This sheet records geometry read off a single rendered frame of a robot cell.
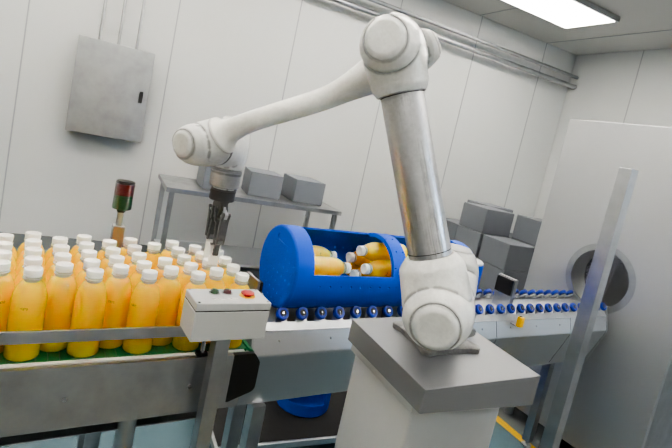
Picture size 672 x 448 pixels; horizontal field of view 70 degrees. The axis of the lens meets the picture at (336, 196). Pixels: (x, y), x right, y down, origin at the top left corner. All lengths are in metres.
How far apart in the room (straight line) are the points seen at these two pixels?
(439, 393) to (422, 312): 0.22
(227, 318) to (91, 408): 0.40
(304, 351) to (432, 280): 0.73
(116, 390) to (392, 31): 1.09
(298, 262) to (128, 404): 0.60
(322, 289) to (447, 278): 0.64
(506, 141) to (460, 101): 0.97
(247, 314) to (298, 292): 0.33
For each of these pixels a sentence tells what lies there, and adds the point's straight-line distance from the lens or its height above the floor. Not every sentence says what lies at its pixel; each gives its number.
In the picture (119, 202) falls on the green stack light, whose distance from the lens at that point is 1.81.
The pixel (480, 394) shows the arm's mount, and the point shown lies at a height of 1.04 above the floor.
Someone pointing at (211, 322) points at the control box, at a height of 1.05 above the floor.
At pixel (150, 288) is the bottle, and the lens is 1.35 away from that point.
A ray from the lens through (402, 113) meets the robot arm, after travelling 1.08.
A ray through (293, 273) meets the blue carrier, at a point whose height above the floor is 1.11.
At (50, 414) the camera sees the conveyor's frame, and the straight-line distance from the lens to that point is 1.42.
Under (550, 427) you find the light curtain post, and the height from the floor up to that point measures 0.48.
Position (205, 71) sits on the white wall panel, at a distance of 4.97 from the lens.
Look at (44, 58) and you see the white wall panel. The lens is 4.92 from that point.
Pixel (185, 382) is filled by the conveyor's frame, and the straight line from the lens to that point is 1.46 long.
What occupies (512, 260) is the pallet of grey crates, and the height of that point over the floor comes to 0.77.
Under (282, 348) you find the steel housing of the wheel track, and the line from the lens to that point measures 1.65.
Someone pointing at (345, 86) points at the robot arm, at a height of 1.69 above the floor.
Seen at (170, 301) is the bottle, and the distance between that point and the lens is 1.41.
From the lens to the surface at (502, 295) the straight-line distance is 2.53.
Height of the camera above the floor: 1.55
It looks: 7 degrees down
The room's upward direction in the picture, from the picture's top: 12 degrees clockwise
